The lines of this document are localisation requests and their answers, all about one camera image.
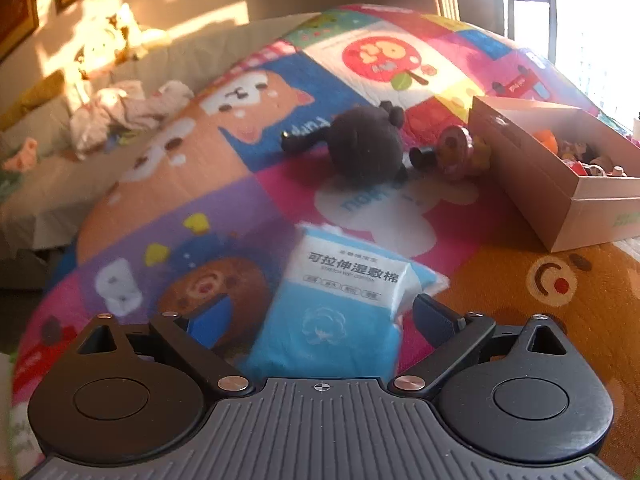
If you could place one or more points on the crumpled white cloth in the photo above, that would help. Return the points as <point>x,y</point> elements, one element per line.
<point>124,107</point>

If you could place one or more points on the opera mask doll figure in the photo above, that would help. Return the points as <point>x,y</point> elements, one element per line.
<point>586,161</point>

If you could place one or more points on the black plush toy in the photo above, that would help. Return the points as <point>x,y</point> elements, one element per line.
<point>364,144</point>

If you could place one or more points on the beige sofa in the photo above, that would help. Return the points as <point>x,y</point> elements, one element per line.
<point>63,155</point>

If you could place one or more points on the blue white cotton pad pack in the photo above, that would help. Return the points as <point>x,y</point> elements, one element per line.
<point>338,309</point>

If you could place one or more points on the pink cardboard box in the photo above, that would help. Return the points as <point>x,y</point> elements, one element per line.
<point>566,210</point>

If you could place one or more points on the colourful cartoon play mat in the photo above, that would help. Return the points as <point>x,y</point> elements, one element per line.
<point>210,207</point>

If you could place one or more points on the orange plastic toy piece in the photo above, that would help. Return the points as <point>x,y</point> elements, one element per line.
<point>547,138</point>

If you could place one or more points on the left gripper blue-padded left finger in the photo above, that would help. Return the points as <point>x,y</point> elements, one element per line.
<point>188,341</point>

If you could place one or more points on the pink round toy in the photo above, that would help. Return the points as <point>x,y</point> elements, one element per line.
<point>456,155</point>

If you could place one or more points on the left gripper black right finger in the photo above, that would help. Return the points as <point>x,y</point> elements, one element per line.
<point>457,341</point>

